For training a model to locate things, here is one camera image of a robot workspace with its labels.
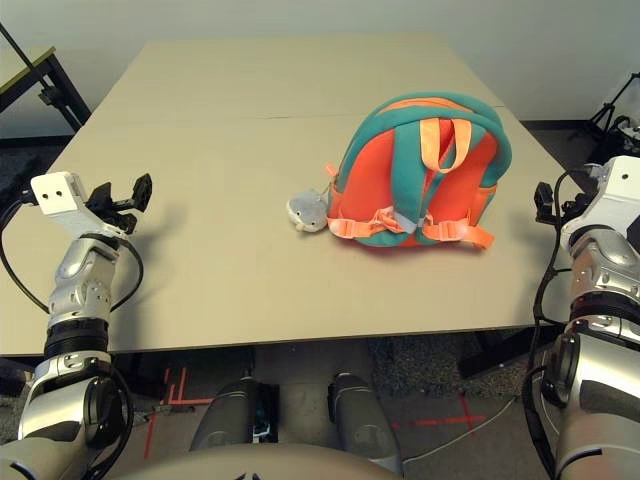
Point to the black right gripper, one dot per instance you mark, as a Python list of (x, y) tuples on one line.
[(570, 207)]

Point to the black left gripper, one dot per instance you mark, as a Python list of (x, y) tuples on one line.
[(122, 215)]

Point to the orange and teal backpack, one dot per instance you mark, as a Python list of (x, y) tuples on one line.
[(380, 190)]

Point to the grey white plush toy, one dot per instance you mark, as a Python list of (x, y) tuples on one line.
[(307, 212)]

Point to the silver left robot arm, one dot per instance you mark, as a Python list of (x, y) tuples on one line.
[(75, 320)]

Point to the dark foam floor mat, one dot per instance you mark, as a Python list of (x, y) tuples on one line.
[(17, 172)]

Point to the black tripod stand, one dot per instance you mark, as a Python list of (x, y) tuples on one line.
[(612, 107)]

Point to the black framed side table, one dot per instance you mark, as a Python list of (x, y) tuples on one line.
[(30, 70)]

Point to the black table base foot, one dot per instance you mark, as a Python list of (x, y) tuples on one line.
[(500, 357)]

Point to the thin black pole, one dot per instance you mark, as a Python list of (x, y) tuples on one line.
[(20, 52)]

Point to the speckled grey floor mat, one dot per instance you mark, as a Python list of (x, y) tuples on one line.
[(420, 365)]

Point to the red floor tape angle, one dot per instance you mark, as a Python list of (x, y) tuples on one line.
[(172, 400)]

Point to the red floor tape cross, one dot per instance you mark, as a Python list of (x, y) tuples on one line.
[(440, 421)]

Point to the grey left robot leg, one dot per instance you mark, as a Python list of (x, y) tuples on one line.
[(225, 415)]

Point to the grey robot leg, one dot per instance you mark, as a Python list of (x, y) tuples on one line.
[(225, 415), (365, 425)]

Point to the grey right robot leg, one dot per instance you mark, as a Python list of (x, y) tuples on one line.
[(365, 425)]

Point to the grey robot torso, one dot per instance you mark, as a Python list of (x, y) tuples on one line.
[(250, 465)]

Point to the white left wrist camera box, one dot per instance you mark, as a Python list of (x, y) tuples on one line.
[(57, 195)]

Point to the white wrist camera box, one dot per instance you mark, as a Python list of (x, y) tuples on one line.
[(57, 195), (617, 195)]

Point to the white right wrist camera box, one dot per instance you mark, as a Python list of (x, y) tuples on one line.
[(617, 195)]

